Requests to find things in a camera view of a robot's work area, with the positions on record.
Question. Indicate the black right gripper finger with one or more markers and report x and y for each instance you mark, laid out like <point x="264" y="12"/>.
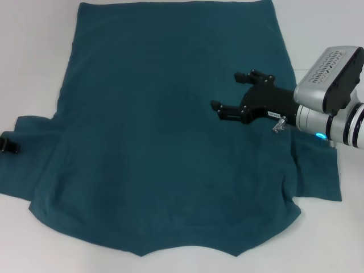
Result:
<point x="260" y="78"/>
<point x="231" y="112"/>

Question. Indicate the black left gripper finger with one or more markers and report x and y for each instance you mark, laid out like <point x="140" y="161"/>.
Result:
<point x="10" y="143"/>

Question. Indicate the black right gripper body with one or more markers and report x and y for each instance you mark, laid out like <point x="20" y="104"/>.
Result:
<point x="270" y="101"/>

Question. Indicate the blue shirt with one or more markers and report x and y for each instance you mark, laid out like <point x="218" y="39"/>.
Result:
<point x="156" y="142"/>

